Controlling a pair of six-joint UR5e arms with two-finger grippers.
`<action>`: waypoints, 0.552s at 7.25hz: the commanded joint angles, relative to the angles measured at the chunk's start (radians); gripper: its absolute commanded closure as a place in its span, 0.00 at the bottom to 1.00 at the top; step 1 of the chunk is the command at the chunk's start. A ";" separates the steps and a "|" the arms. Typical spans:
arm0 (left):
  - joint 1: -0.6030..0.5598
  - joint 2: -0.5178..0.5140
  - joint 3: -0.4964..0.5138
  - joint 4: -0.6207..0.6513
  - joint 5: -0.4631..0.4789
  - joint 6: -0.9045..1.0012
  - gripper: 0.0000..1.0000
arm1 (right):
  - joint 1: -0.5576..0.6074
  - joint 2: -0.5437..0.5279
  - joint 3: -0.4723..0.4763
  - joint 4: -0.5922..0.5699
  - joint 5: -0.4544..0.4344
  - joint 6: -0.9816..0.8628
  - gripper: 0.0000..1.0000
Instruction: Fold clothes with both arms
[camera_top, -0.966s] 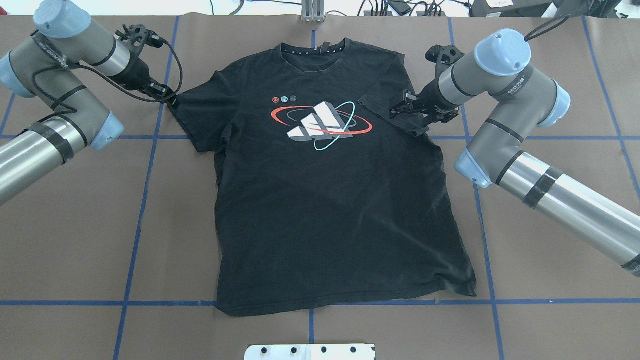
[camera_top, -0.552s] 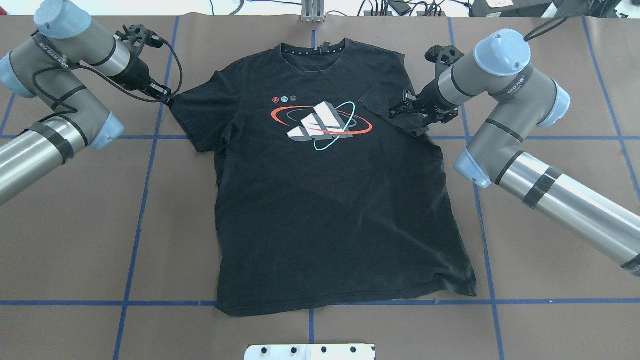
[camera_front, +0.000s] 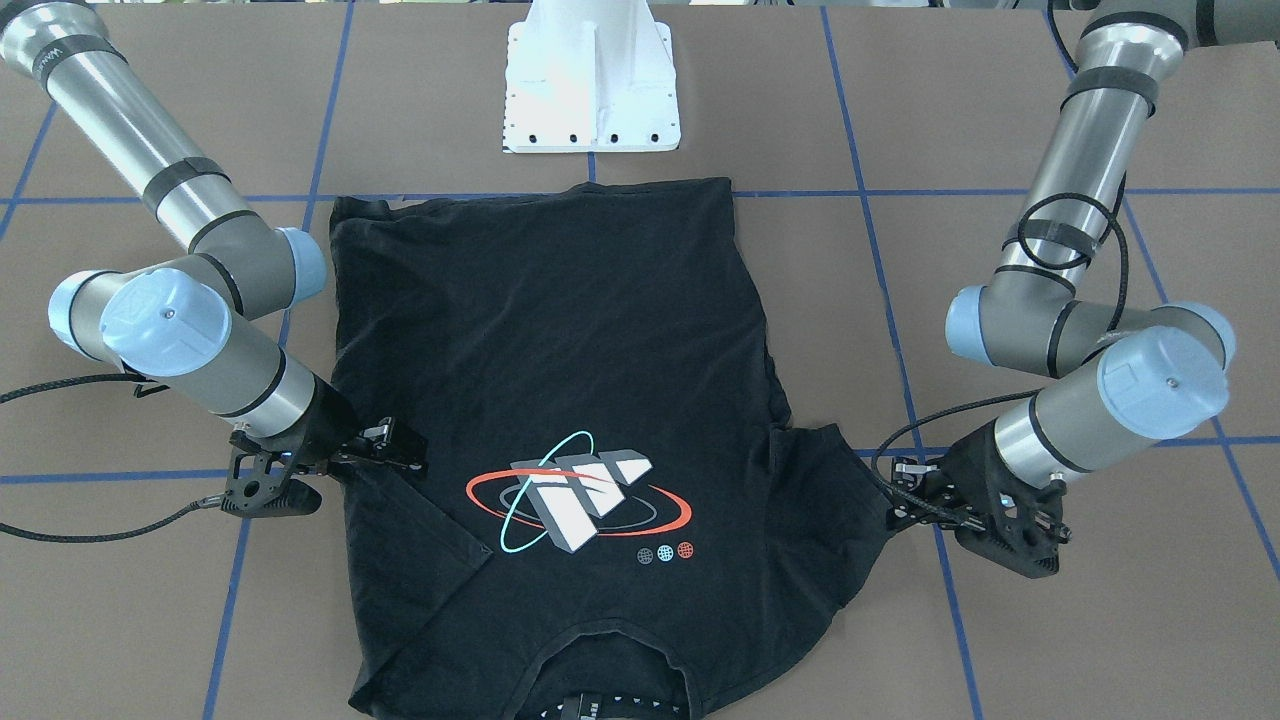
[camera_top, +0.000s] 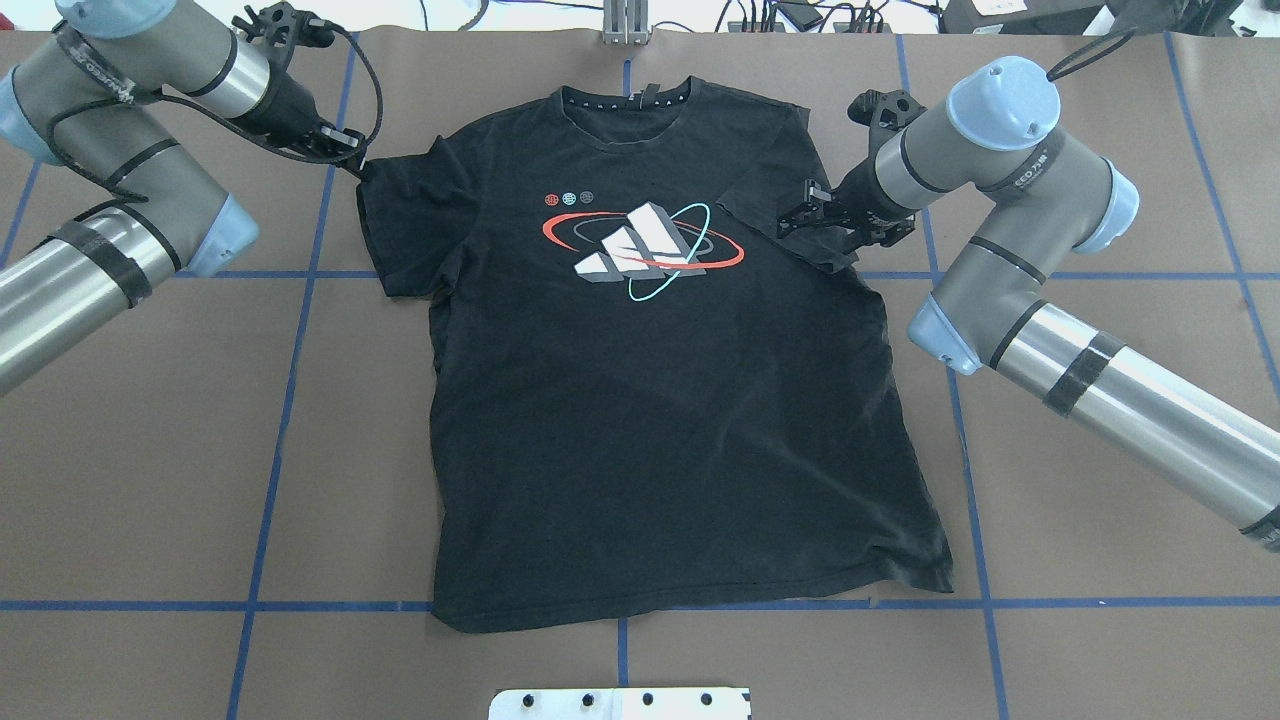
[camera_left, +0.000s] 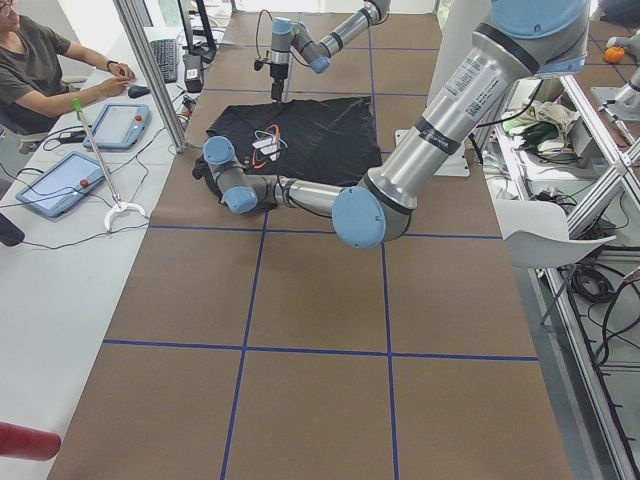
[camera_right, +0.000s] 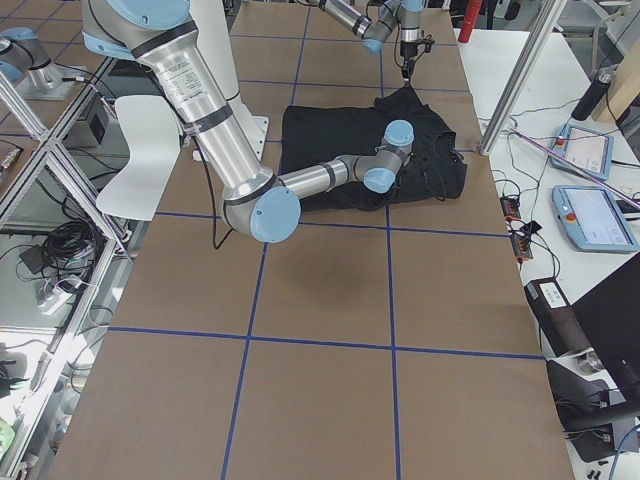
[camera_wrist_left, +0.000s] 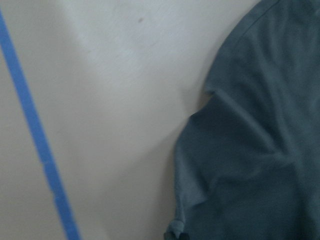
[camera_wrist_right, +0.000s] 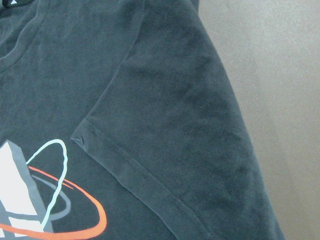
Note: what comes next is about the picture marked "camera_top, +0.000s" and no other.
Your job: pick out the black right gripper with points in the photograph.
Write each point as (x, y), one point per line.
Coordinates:
(862, 198)

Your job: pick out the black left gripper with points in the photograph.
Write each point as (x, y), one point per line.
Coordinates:
(287, 109)

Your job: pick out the black printed t-shirt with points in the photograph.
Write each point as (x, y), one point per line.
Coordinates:
(645, 396)

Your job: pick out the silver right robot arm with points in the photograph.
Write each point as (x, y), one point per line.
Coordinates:
(1050, 197)

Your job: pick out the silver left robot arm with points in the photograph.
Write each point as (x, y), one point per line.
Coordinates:
(81, 102)

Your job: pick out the black box with label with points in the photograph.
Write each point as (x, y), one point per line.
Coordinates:
(1057, 18)

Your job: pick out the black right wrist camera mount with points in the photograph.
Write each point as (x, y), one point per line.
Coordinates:
(882, 111)

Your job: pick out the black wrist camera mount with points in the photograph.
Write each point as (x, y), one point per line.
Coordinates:
(882, 111)
(281, 27)

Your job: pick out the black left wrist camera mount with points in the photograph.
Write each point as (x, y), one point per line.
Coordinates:
(281, 27)

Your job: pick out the silver aluminium frame post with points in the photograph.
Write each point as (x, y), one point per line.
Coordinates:
(626, 22)

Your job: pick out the white pedestal column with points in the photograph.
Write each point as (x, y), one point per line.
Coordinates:
(623, 703)

